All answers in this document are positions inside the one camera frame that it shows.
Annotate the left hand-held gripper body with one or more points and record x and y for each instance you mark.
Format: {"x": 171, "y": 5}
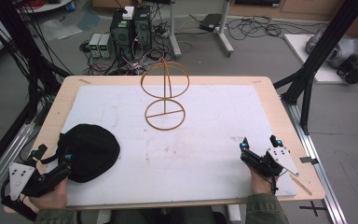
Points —
{"x": 21, "y": 176}

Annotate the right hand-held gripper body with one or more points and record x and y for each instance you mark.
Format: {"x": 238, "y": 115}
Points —
{"x": 275, "y": 161}

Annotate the black cap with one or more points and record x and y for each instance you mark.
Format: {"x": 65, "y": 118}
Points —
{"x": 88, "y": 152}

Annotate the person's right hand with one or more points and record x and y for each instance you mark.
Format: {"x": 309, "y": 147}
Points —
{"x": 260, "y": 184}

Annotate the person's left hand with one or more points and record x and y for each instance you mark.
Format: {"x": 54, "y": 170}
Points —
{"x": 51, "y": 196}

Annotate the black tape piece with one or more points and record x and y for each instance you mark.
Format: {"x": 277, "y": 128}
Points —
{"x": 308, "y": 160}

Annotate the thin wooden stick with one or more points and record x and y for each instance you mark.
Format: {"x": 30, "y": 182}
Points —
{"x": 301, "y": 185}

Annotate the white foam mat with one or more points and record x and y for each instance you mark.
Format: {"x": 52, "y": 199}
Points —
{"x": 174, "y": 149}

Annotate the white board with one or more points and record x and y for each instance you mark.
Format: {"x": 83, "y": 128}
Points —
{"x": 320, "y": 67}

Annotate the black device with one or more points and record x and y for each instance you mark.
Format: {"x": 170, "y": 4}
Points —
{"x": 353, "y": 72}

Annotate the person's legs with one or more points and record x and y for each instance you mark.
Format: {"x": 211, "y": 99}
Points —
{"x": 164, "y": 216}

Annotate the grey robot head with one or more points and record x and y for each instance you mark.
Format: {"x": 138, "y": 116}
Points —
{"x": 338, "y": 49}

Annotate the white desk leg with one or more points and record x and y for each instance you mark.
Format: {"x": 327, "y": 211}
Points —
{"x": 225, "y": 31}
{"x": 174, "y": 31}

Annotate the grey power supply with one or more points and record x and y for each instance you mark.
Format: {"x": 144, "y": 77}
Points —
{"x": 94, "y": 45}
{"x": 105, "y": 46}

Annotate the clear plastic sheet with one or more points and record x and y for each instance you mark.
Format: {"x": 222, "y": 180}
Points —
{"x": 60, "y": 28}

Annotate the flat black box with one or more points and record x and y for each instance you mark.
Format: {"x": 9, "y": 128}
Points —
{"x": 210, "y": 22}

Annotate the black computer tower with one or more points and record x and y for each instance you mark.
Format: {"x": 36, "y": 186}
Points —
{"x": 121, "y": 32}
{"x": 143, "y": 28}

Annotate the blue tape roll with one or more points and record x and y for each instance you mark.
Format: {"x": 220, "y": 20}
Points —
{"x": 70, "y": 5}

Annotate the white box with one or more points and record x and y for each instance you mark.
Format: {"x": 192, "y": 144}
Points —
{"x": 128, "y": 13}

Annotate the aluminium rail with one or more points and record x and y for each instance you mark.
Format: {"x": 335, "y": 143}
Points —
{"x": 318, "y": 168}
{"x": 3, "y": 165}

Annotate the black frame post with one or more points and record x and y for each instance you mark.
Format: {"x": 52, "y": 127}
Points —
{"x": 320, "y": 59}
{"x": 28, "y": 56}

